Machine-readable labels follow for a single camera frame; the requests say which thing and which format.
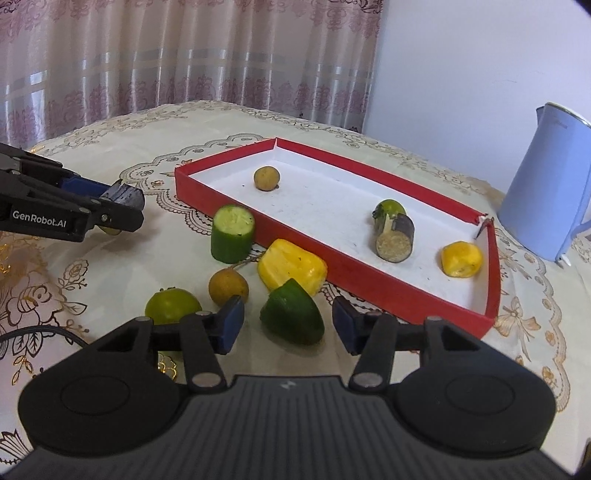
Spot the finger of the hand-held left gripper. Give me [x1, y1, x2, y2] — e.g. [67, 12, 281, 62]
[0, 142, 112, 200]
[0, 171, 145, 234]

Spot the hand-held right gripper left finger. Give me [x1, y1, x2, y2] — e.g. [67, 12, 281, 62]
[92, 295, 245, 393]

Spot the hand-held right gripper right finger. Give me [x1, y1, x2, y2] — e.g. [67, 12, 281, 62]
[332, 295, 490, 393]

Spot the dark purple sugarcane piece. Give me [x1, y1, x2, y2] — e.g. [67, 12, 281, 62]
[99, 181, 146, 236]
[375, 213, 415, 264]

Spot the small tan longan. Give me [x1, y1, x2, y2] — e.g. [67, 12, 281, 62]
[209, 270, 250, 306]

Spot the green orange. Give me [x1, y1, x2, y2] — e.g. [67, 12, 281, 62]
[372, 199, 407, 223]
[144, 287, 203, 325]

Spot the yellow pepper piece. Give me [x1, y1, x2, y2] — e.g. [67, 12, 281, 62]
[257, 239, 328, 297]

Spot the cut cucumber piece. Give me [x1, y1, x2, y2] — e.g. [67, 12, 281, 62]
[211, 204, 256, 265]

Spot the red cardboard box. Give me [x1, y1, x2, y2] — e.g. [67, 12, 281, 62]
[174, 136, 502, 340]

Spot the large tan longan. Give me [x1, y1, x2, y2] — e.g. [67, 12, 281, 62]
[253, 166, 281, 191]

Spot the pink floral curtain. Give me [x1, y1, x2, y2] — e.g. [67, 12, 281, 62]
[0, 0, 384, 148]

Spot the light blue electric kettle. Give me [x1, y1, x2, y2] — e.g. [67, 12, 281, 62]
[499, 102, 591, 268]

